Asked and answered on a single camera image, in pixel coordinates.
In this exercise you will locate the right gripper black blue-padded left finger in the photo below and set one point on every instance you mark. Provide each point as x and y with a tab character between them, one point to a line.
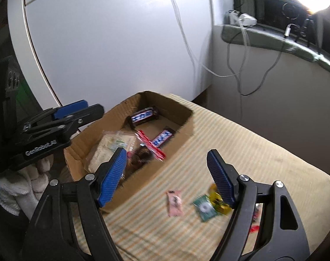
51	234

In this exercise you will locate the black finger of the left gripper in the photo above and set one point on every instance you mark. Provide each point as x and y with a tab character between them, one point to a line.
65	127

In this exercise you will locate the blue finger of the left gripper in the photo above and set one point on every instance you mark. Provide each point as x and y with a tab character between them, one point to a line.
53	114

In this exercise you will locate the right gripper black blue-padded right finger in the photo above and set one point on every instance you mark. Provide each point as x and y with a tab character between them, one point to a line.
281	234

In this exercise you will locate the green candy packet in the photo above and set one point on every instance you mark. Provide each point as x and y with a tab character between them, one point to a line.
204	208

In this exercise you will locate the red white snack wrapper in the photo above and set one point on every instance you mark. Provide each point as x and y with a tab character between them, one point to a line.
256	218

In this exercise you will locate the white fluffy cloth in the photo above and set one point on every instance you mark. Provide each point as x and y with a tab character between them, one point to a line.
21	190

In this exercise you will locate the clear beige snack bag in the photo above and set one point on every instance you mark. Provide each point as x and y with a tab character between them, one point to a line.
104	149

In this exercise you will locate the yellow candy packet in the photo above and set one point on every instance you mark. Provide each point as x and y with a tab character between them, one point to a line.
217	202

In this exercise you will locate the white round panel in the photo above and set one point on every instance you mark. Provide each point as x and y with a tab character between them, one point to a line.
104	51

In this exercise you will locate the red-edged brown pastry packet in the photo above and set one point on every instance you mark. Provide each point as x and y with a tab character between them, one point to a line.
142	154

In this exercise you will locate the dark candy bar far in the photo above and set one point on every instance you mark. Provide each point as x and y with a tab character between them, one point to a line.
143	116

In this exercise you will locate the dark candy bar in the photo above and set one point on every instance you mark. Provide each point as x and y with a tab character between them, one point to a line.
143	116
164	137

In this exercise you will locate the brown cardboard box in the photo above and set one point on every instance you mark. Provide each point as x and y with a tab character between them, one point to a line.
152	128

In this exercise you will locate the striped beige tablecloth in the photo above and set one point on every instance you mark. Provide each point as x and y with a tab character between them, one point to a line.
142	229

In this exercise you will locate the pink candy wrapper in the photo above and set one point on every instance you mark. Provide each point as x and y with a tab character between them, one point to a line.
174	203

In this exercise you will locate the dark candy bar near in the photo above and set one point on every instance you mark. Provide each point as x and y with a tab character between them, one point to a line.
164	137

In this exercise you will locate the white power adapter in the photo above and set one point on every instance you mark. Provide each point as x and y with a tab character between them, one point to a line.
241	19

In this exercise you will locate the grey window sill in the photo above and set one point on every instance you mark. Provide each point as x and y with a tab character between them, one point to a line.
273	40

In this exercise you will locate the white plug adapter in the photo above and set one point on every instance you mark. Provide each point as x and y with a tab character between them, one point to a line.
287	31

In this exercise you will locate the black tripod stand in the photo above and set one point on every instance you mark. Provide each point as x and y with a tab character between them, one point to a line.
306	31

